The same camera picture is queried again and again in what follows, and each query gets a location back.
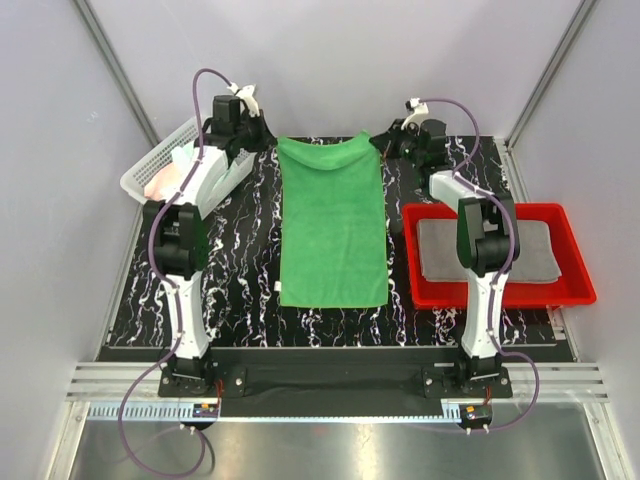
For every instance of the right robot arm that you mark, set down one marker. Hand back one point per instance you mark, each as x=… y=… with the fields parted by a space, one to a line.
x=487 y=242

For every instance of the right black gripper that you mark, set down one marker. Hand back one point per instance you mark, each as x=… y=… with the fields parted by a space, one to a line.
x=385 y=142

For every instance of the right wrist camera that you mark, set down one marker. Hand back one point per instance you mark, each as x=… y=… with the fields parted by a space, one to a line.
x=417 y=112

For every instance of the white towel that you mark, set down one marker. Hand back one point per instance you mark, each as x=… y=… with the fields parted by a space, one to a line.
x=210 y=169

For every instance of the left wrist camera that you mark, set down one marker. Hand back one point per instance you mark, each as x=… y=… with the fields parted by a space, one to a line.
x=247 y=96

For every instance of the pink towel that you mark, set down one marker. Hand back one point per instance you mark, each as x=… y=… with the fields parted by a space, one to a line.
x=164 y=184

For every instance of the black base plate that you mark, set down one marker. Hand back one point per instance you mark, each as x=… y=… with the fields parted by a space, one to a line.
x=431 y=381

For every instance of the white plastic basket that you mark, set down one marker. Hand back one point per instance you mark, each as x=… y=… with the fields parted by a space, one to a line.
x=145 y=170

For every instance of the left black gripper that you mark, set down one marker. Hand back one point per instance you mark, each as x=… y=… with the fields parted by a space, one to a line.
x=266 y=139

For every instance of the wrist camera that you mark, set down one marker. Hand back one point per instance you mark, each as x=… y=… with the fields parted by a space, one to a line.
x=247 y=96
x=417 y=112

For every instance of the white slotted cable duct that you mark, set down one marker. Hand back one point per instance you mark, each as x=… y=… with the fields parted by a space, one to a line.
x=154 y=411

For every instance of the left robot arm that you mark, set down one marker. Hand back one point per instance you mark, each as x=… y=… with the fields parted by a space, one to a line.
x=178 y=249

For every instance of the grey towel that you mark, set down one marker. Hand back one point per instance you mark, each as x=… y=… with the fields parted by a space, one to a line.
x=439 y=262

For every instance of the red plastic tray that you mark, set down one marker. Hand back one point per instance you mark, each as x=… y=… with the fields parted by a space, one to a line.
x=573 y=288

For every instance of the green towel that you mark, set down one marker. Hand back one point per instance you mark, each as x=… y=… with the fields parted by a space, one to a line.
x=333 y=232

